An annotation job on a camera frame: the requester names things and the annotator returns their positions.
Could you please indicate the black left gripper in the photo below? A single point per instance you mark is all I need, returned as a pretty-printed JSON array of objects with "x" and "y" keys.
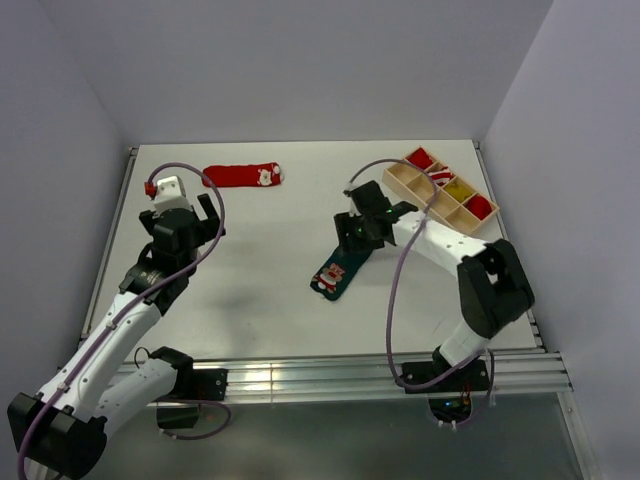
[{"x": 207, "y": 228}]

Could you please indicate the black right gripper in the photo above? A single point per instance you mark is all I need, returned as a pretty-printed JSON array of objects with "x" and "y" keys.
[{"x": 344, "y": 225}]

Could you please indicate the dark green reindeer sock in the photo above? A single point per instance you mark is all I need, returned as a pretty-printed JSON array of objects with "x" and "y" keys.
[{"x": 338, "y": 271}]

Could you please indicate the red reindeer sock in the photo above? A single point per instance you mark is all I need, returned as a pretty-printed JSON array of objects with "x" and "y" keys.
[{"x": 479, "y": 206}]

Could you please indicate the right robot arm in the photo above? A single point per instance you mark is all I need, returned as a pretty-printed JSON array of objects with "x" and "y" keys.
[{"x": 493, "y": 288}]

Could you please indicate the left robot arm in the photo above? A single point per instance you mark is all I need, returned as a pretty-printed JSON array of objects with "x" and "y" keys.
[{"x": 66, "y": 425}]

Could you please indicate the rolled red sock in tray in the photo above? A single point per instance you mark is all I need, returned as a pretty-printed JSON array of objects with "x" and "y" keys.
[{"x": 420, "y": 158}]

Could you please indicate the rolled striped sock in tray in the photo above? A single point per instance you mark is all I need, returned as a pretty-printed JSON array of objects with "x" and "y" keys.
[{"x": 441, "y": 177}]

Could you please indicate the wooden compartment tray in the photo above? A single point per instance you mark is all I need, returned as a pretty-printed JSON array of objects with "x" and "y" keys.
[{"x": 414, "y": 185}]

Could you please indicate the rolled yellow sock in tray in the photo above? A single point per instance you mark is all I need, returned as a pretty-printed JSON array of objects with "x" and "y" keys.
[{"x": 459, "y": 192}]

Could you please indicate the red santa sock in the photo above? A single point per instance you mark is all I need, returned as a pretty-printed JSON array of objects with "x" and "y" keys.
[{"x": 250, "y": 175}]

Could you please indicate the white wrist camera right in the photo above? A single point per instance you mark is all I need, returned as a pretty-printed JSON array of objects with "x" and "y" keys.
[{"x": 348, "y": 193}]

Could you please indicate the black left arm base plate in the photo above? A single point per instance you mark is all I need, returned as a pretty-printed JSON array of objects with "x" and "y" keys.
[{"x": 201, "y": 384}]

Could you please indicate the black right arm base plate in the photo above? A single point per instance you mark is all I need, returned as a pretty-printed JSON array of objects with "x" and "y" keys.
[{"x": 437, "y": 376}]

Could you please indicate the black box under frame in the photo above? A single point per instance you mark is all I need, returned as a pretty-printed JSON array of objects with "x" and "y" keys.
[{"x": 177, "y": 417}]

